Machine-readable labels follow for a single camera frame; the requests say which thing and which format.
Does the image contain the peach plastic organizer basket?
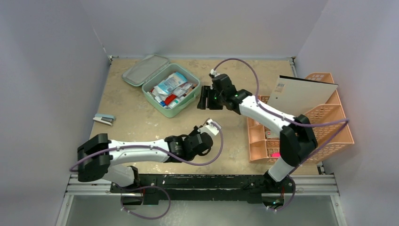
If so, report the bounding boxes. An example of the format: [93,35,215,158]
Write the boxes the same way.
[246,73,355,164]

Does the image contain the white cardboard folder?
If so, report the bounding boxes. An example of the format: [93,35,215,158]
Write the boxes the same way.
[267,75,338,116]

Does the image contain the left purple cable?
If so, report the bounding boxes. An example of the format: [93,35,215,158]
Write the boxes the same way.
[69,122,224,220]

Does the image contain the purple cable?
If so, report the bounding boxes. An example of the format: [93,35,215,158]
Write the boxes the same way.
[69,122,224,220]
[213,58,350,213]

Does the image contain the light blue stapler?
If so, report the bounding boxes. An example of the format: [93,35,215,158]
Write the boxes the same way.
[93,113,116,126]

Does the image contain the mint green storage case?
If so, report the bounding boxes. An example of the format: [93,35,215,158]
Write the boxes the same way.
[122,55,201,118]

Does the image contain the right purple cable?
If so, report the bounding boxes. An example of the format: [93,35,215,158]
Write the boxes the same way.
[213,58,350,213]

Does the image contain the white plastic bottle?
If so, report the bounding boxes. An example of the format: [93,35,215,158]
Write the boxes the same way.
[168,97,183,109]

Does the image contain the black metal base frame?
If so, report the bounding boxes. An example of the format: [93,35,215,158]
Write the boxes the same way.
[110,174,295,209]

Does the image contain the clear bag alcohol wipes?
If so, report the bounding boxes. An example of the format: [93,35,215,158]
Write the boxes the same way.
[172,82,196,97]

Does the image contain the red first aid pouch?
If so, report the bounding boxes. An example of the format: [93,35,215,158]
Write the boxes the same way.
[164,94,177,105]

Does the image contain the pink marker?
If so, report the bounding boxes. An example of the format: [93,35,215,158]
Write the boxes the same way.
[271,152,280,158]

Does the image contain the blue white tube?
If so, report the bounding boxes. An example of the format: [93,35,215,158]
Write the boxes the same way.
[154,96,167,107]

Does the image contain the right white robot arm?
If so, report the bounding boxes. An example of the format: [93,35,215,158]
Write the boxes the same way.
[197,74,318,192]

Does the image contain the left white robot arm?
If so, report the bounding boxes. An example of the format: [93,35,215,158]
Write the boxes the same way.
[71,124,219,193]

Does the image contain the blue white plastic bag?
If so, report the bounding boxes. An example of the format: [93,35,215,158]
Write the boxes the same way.
[153,72,187,95]

